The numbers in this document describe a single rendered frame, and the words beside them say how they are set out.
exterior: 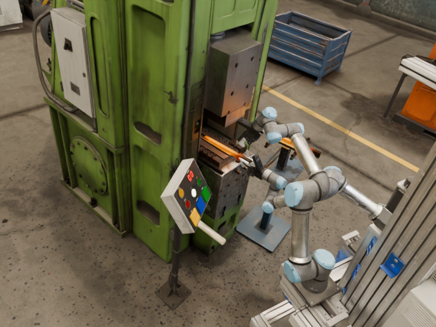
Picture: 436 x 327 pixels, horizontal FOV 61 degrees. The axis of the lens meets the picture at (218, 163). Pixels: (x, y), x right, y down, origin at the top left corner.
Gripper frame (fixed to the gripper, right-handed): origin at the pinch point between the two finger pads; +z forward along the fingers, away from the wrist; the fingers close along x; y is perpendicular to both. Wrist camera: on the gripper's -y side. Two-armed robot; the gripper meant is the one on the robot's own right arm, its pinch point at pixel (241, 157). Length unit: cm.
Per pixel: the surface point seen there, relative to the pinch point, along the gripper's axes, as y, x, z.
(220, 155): 2.5, -6.4, 12.9
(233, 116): -30.8, -4.8, 8.1
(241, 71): -61, -3, 8
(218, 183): 17.7, -16.0, 4.5
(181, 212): -8, -71, -14
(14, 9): 59, 95, 533
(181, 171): -17, -55, 3
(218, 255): 101, -9, 0
